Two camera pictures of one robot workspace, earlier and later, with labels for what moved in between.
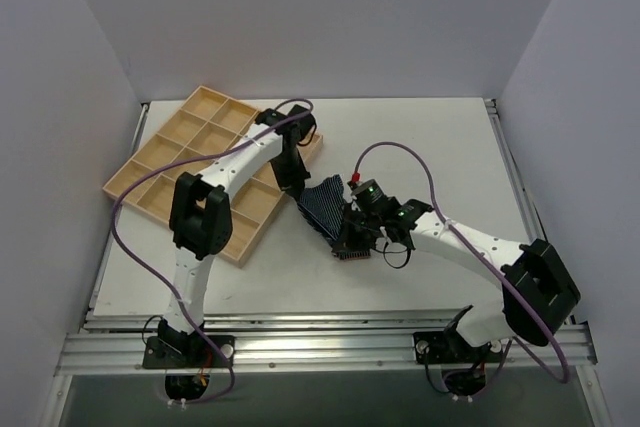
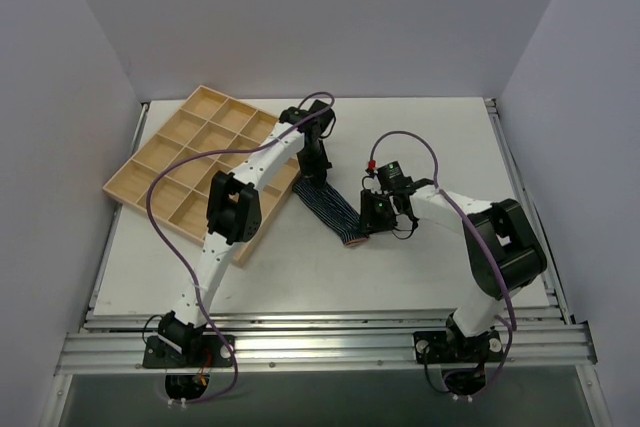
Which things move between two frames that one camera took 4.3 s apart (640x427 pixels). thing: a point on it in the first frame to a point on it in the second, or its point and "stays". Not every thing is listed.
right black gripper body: [347, 235] to [373, 214]
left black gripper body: [291, 175] to [314, 167]
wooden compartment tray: [208, 124] stays
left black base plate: [188, 351] stays
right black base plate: [450, 347] stays
